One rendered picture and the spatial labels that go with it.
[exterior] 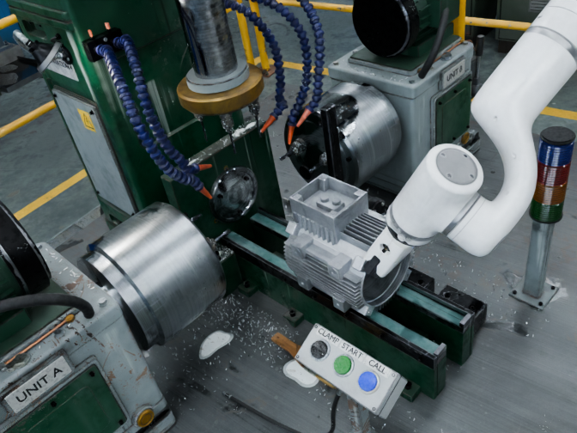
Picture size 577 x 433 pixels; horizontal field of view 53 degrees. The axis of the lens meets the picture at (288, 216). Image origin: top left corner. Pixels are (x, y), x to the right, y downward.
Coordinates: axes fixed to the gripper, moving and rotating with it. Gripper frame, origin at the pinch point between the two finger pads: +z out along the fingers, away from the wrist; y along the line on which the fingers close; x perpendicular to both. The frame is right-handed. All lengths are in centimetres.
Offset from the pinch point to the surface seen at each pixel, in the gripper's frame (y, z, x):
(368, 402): -21.4, -4.3, -14.4
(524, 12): 307, 126, 62
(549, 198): 33.4, -8.3, -14.0
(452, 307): 12.2, 10.0, -15.6
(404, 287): 11.7, 16.0, -6.4
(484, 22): 226, 97, 62
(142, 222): -22.1, 13.0, 37.8
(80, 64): -12, 5, 72
